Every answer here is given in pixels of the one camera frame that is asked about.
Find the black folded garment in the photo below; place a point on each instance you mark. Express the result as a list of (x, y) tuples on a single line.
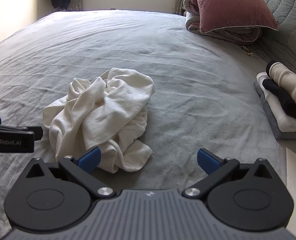
[(287, 105)]

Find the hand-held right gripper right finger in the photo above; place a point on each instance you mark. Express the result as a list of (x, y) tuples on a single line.
[(207, 160)]

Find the maroon pillow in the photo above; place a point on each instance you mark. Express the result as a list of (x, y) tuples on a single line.
[(230, 5)]

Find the folded grey quilt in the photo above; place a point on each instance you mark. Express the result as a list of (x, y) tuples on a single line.
[(191, 17)]

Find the white cotton garment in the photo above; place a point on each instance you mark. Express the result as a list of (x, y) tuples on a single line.
[(118, 100)]

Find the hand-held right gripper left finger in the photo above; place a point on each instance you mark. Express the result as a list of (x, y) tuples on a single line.
[(89, 160)]

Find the grey bed sheet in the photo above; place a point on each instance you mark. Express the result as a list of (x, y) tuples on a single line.
[(163, 55)]

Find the small brown object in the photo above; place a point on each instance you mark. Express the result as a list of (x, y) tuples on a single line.
[(246, 48)]

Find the beige folded garment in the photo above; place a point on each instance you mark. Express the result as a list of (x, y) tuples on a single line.
[(290, 85)]

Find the grey quilted headboard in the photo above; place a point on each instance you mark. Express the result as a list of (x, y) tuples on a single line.
[(287, 10)]

